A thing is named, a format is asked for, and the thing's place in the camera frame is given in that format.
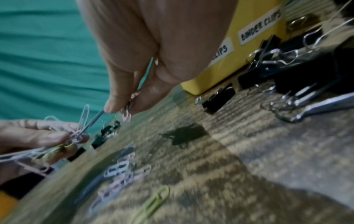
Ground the person's right hand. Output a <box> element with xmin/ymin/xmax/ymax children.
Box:
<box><xmin>76</xmin><ymin>0</ymin><xmax>240</xmax><ymax>116</ymax></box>

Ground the person's left hand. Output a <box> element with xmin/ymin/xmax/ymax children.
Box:
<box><xmin>0</xmin><ymin>119</ymin><xmax>90</xmax><ymax>187</ymax></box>

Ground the white paper clip bunch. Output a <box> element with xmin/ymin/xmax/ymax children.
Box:
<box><xmin>0</xmin><ymin>103</ymin><xmax>92</xmax><ymax>176</ymax></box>

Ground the yellow plastic tray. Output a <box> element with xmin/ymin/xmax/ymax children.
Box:
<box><xmin>180</xmin><ymin>0</ymin><xmax>286</xmax><ymax>96</ymax></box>

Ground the group of black binder clips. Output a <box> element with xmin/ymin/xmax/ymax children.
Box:
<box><xmin>67</xmin><ymin>13</ymin><xmax>354</xmax><ymax>162</ymax></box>

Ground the pile of coloured paper clips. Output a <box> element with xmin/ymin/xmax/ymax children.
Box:
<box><xmin>88</xmin><ymin>142</ymin><xmax>171</xmax><ymax>224</ymax></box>

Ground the green cloth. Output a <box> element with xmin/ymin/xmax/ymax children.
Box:
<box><xmin>0</xmin><ymin>0</ymin><xmax>155</xmax><ymax>123</ymax></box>

